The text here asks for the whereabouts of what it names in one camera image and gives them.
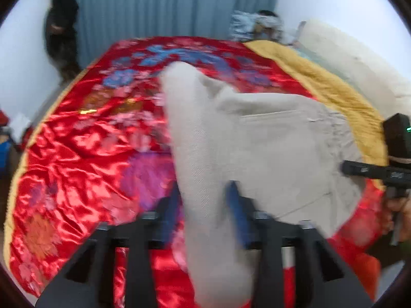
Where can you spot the cream padded headboard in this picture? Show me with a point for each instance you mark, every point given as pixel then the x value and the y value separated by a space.
pixel 353 57

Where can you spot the person's right hand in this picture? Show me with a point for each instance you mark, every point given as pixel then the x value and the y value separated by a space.
pixel 401 211

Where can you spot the small red-orange cloth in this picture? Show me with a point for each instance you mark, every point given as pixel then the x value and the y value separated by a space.
pixel 4 117

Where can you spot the white paper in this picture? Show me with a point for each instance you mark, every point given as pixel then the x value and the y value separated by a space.
pixel 21 125

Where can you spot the blue white patterned pillow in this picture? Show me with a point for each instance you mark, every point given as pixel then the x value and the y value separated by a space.
pixel 253 25

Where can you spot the blue container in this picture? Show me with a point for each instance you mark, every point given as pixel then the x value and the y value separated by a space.
pixel 5 154

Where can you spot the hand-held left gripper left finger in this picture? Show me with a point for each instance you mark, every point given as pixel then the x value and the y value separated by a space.
pixel 168 219

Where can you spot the black hanging garment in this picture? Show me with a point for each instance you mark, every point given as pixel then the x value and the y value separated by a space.
pixel 62 29

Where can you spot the red floral satin blanket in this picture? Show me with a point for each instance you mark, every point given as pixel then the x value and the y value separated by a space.
pixel 80 166

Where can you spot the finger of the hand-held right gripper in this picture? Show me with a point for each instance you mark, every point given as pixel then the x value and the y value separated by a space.
pixel 362 169

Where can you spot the beige pants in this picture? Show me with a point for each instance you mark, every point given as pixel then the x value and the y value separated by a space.
pixel 273 141

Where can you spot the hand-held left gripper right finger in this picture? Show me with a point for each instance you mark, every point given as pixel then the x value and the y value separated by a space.
pixel 239 219

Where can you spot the blue-grey curtain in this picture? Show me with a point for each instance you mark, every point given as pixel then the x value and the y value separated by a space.
pixel 160 12

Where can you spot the yellow quilt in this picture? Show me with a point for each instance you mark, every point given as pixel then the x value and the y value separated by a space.
pixel 337 93

